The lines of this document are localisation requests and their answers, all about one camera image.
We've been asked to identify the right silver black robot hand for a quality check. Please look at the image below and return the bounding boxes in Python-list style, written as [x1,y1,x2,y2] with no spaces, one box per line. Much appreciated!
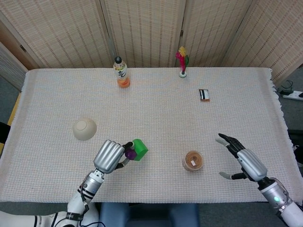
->
[215,133,268,183]

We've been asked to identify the purple plastic block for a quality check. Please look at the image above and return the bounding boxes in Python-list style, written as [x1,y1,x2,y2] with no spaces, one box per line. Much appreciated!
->
[125,148,137,160]

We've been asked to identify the bamboo folding screen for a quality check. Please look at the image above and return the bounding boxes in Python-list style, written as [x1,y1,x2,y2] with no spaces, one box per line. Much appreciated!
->
[0,0,303,90]

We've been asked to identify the cream bowl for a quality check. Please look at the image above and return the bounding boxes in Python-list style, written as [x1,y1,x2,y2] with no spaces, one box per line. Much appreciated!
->
[72,117,98,141]

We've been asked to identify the white woven tablecloth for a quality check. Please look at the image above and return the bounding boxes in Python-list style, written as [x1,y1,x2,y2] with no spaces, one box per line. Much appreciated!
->
[0,67,293,204]

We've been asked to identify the black power adapter with cable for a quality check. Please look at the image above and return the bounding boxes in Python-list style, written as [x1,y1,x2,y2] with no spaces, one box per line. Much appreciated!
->
[279,80,294,95]

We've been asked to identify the clear jar of rubber bands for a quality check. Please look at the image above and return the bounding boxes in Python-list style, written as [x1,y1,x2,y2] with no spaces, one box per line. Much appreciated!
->
[182,150,204,173]

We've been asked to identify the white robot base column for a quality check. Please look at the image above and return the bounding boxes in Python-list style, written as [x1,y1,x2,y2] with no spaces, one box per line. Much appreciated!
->
[86,202,99,225]

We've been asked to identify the green purple toy block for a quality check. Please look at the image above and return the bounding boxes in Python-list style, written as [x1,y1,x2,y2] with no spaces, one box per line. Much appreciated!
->
[131,139,149,162]

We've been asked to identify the orange drink bottle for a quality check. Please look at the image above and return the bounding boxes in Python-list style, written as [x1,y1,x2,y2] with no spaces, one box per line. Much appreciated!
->
[113,56,131,89]

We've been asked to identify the black white snack packet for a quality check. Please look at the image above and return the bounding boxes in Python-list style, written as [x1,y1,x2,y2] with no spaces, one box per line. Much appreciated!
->
[198,88,211,103]

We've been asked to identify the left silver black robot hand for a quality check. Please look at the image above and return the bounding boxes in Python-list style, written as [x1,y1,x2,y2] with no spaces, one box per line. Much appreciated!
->
[93,139,134,175]

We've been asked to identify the white power strip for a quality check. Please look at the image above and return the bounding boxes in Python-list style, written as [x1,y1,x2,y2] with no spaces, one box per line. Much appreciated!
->
[282,91,303,101]

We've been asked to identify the colourful feather shuttlecock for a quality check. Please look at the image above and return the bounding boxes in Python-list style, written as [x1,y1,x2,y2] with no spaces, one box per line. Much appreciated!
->
[175,46,190,79]

